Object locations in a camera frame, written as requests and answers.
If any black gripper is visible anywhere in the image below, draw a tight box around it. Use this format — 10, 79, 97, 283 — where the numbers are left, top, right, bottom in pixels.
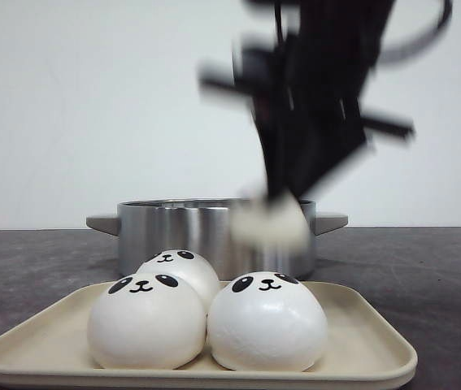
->
197, 32, 416, 202

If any white panda bun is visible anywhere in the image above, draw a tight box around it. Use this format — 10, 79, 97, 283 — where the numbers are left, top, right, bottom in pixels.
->
229, 192, 309, 252

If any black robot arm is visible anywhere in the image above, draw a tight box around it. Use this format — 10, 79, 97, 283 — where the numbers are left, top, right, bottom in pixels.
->
199, 1, 413, 205

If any stainless steel steamer pot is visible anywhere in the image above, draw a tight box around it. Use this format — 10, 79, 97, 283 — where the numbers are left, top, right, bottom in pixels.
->
86, 198, 349, 280

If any beige rectangular tray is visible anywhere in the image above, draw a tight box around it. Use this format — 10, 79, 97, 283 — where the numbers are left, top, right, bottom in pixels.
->
0, 281, 418, 389

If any black cable loop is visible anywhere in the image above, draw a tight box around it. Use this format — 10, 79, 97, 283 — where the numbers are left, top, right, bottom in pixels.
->
376, 0, 454, 66

